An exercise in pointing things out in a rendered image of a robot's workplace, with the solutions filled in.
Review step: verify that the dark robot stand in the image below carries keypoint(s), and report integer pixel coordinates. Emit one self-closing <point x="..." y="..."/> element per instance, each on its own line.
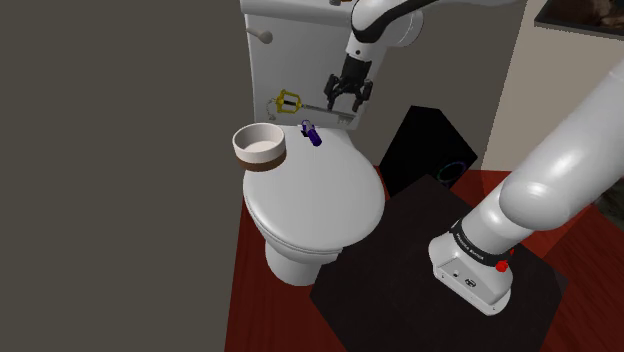
<point x="414" y="273"/>

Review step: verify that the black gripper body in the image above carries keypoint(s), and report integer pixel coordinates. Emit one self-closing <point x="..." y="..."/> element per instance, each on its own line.
<point x="352" y="73"/>

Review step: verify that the yellow and silver key toy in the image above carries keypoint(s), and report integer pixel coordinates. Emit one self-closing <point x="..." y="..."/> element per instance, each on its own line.
<point x="288" y="102"/>

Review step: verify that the dark framed wall picture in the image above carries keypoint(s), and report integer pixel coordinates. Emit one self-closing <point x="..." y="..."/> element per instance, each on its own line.
<point x="585" y="14"/>

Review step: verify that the purple cylinder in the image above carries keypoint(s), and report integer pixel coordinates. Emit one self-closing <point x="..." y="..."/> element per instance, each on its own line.
<point x="312" y="133"/>

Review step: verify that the black bin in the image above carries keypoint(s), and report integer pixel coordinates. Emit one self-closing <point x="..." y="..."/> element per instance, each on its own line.
<point x="426" y="151"/>

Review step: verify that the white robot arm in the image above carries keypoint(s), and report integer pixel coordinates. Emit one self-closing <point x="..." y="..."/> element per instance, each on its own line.
<point x="560" y="175"/>

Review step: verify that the white bowl with brown base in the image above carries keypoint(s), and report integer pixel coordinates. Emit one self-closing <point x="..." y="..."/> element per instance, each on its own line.
<point x="259" y="147"/>

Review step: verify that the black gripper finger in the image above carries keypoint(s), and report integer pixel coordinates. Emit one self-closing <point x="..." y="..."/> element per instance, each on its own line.
<point x="332" y="92"/>
<point x="363" y="95"/>

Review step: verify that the white toilet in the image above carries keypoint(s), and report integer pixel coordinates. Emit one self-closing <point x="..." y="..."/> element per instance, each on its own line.
<point x="312" y="195"/>

